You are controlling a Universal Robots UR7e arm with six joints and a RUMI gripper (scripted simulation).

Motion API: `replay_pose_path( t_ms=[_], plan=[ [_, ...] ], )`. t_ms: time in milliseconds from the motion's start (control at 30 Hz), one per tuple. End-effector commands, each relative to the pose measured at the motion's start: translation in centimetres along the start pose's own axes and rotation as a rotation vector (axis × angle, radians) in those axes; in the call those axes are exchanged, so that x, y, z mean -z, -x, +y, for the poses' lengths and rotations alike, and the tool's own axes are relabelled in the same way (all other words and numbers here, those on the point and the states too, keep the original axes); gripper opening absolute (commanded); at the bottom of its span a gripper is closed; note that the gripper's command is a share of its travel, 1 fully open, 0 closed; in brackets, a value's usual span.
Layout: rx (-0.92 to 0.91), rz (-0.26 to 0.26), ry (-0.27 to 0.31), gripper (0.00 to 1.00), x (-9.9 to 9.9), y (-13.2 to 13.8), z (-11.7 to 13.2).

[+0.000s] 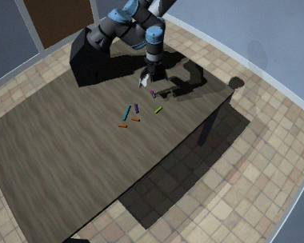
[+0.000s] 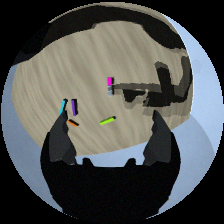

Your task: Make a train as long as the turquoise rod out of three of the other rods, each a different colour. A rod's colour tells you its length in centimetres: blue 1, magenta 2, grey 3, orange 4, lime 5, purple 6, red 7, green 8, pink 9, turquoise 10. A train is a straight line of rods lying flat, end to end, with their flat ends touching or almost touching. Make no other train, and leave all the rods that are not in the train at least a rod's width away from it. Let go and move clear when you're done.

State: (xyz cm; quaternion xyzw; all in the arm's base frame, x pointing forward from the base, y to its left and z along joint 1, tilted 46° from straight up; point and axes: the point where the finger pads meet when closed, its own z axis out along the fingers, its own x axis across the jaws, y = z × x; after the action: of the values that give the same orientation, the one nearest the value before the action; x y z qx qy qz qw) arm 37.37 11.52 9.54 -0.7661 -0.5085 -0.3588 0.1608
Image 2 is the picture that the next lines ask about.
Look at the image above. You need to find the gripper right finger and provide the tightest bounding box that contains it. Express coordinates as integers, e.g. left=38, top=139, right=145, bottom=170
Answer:
left=142, top=110, right=181, bottom=197

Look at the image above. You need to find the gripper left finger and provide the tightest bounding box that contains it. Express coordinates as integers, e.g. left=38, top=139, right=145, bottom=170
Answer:
left=40, top=110, right=78, bottom=196

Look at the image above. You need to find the lime green rod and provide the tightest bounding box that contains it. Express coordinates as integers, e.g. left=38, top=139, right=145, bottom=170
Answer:
left=100, top=116, right=114, bottom=125

